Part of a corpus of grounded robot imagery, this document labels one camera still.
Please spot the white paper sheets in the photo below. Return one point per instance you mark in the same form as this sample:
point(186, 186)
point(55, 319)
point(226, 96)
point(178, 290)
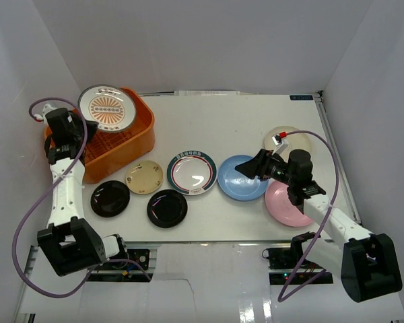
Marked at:
point(206, 93)

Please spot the black plate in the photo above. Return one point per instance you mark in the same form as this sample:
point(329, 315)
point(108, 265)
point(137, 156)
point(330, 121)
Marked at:
point(167, 208)
point(110, 199)

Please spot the blue plastic plate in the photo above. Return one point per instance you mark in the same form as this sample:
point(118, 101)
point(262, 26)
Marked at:
point(236, 185)

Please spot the cream white plate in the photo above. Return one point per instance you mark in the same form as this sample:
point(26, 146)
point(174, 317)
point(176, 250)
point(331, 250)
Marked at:
point(297, 141)

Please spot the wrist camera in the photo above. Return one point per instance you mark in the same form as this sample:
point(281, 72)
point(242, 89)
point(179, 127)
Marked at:
point(48, 107)
point(280, 142)

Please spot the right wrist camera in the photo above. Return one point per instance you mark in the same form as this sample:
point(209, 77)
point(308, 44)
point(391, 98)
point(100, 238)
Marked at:
point(280, 142)

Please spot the green rimmed white plate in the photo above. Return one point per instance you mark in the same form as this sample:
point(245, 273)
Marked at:
point(191, 172)

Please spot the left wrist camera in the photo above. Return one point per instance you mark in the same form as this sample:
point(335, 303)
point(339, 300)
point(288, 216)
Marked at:
point(48, 107)

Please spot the black plate left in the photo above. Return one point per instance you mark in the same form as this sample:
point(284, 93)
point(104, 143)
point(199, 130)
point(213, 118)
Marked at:
point(110, 199)

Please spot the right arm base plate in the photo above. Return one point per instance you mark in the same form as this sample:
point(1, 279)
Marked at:
point(281, 263)

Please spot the beige small plate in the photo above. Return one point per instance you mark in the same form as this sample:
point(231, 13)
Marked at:
point(144, 177)

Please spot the pink plastic plate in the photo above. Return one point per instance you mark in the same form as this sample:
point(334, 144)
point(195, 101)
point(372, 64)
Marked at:
point(280, 207)

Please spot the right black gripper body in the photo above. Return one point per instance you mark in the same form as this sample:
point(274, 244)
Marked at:
point(273, 169)

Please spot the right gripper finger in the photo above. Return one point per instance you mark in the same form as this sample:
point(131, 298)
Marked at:
point(251, 165)
point(251, 173)

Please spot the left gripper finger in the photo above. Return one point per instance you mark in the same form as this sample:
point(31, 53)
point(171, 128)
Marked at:
point(74, 117)
point(89, 130)

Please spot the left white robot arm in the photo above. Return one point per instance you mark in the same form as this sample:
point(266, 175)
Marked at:
point(69, 242)

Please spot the orange plastic bin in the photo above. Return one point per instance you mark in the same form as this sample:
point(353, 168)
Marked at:
point(107, 153)

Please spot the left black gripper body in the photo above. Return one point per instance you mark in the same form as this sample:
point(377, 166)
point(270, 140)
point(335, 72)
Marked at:
point(88, 127)

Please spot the large orange sunburst plate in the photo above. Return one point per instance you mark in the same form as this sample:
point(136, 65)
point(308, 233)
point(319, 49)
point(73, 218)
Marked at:
point(109, 106)

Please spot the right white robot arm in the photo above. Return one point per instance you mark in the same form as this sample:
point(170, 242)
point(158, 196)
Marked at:
point(365, 262)

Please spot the black plate centre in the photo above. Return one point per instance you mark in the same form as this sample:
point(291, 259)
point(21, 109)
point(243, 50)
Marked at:
point(167, 208)

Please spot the blue label sticker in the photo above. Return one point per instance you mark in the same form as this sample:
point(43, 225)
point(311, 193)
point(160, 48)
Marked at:
point(301, 98)

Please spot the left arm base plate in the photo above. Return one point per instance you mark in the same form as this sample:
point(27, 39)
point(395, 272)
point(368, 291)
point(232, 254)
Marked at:
point(129, 266)

